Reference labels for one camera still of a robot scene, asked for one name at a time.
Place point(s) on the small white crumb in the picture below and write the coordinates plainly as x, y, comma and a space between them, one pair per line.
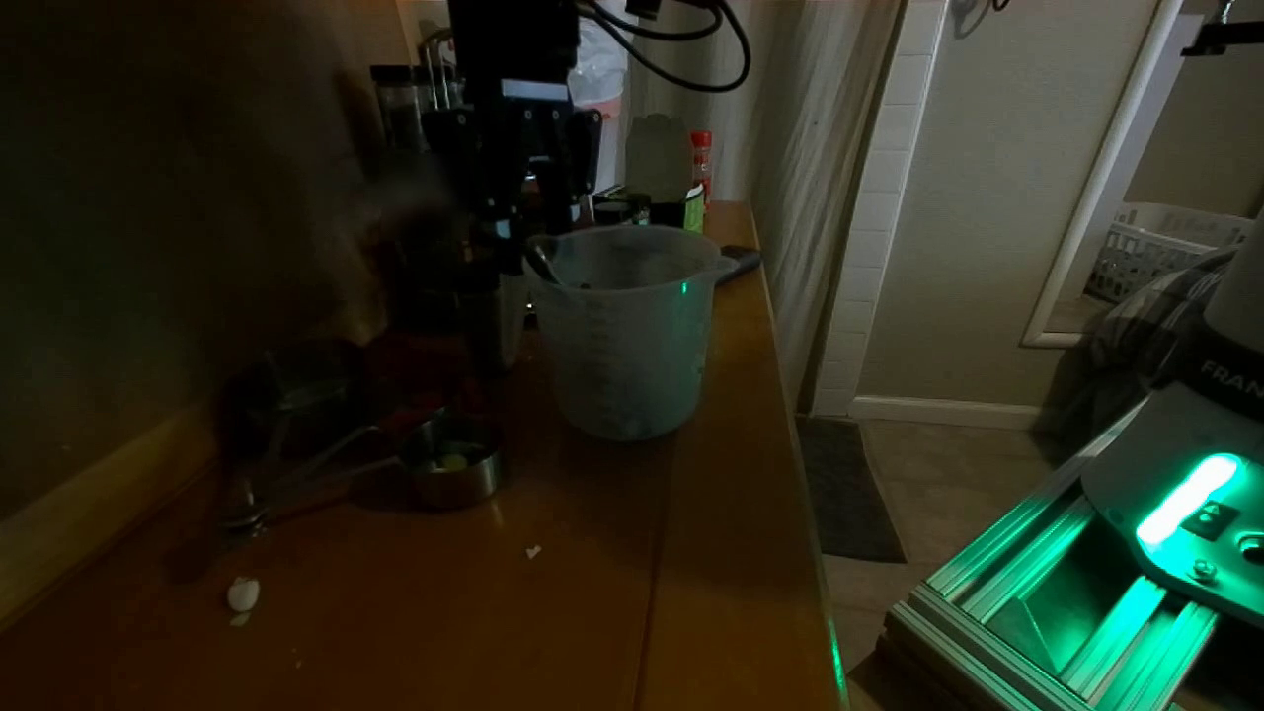
241, 597

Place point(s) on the dark floor mat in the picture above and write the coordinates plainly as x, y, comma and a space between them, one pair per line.
846, 504

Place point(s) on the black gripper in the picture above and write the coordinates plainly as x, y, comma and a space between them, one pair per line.
520, 164

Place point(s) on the translucent plastic measuring pitcher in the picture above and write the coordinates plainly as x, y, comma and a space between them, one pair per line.
626, 321

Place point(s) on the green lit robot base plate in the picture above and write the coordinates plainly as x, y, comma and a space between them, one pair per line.
1128, 581

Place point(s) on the white door frame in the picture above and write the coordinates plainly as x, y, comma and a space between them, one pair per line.
990, 148

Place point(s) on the green spray can red cap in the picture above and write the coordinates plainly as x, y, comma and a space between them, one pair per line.
695, 194

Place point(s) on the white laundry basket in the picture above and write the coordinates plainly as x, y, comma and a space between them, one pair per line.
1150, 238

